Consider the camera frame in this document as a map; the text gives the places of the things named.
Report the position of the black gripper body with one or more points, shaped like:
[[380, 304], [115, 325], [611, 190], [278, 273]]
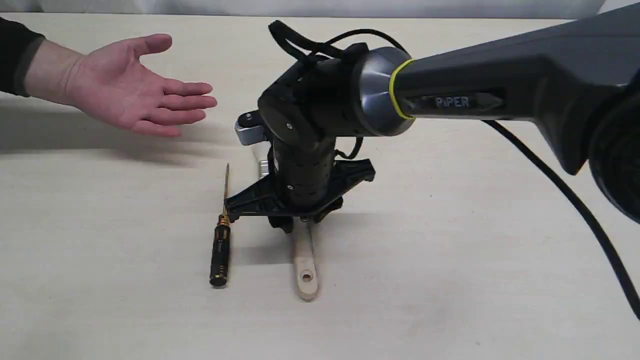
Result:
[[300, 184]]

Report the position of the wide wooden paint brush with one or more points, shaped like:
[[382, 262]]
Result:
[[305, 270]]

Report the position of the forearm with dark sleeve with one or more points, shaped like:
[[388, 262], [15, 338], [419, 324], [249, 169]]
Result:
[[33, 66]]

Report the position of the dark grey Piper robot arm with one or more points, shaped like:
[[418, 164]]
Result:
[[578, 82]]

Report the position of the open bare human hand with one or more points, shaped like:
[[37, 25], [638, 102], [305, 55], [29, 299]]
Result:
[[112, 85]]

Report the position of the black gold handled screwdriver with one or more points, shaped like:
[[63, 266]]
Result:
[[221, 250]]

